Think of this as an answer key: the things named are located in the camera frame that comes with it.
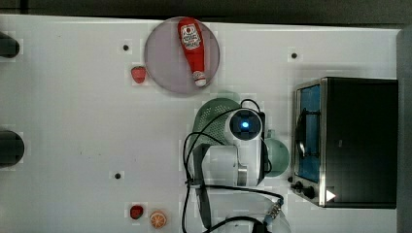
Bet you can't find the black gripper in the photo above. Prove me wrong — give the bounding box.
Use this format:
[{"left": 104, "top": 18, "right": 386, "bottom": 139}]
[{"left": 257, "top": 112, "right": 266, "bottom": 141}]

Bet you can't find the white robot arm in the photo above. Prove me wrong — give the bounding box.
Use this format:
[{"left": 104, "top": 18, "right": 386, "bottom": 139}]
[{"left": 184, "top": 108, "right": 292, "bottom": 233}]

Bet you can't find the light green mug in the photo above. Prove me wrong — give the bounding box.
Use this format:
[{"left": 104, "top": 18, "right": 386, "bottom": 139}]
[{"left": 264, "top": 129, "right": 290, "bottom": 177}]

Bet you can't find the silver toaster oven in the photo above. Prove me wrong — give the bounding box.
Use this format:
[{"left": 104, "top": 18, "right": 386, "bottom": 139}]
[{"left": 289, "top": 77, "right": 398, "bottom": 209}]

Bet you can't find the round grey plate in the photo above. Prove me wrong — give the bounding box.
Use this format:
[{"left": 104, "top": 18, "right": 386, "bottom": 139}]
[{"left": 144, "top": 17, "right": 220, "bottom": 94}]

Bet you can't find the red ketchup bottle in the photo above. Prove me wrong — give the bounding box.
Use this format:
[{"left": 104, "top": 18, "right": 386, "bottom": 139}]
[{"left": 177, "top": 17, "right": 207, "bottom": 87}]

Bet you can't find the toy orange slice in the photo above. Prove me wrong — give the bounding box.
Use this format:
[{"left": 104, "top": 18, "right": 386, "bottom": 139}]
[{"left": 150, "top": 211, "right": 167, "bottom": 229}]

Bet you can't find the dark red toy strawberry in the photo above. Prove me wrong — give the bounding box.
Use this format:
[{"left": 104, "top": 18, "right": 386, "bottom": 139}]
[{"left": 129, "top": 205, "right": 144, "bottom": 219}]

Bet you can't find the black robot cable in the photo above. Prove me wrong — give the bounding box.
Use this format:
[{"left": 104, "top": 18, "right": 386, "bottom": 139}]
[{"left": 181, "top": 110, "right": 286, "bottom": 233}]

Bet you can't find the black cylinder post lower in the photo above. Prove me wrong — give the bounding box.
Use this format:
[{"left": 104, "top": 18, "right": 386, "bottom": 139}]
[{"left": 0, "top": 130, "right": 25, "bottom": 168}]

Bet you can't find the black cylinder post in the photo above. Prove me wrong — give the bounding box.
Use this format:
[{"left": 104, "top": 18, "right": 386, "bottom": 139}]
[
  {"left": 0, "top": 32, "right": 20, "bottom": 58},
  {"left": 0, "top": 130, "right": 25, "bottom": 168}
]

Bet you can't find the black cylinder post upper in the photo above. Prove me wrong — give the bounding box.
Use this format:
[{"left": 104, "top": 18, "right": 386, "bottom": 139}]
[{"left": 0, "top": 32, "right": 20, "bottom": 58}]

